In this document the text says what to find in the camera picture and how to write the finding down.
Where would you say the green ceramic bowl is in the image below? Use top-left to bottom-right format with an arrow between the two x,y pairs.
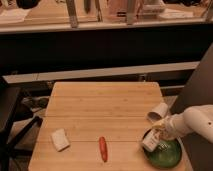
142,139 -> 182,169

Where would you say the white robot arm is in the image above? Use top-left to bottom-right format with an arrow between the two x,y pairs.
152,105 -> 213,143

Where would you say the white paper cup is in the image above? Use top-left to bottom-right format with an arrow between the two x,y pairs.
147,103 -> 168,122

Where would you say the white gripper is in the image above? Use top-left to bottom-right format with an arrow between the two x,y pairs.
152,116 -> 182,140

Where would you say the white sponge block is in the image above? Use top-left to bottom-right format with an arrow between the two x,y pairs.
51,129 -> 70,152

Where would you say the black chair base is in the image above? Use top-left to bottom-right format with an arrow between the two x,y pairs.
0,75 -> 44,171

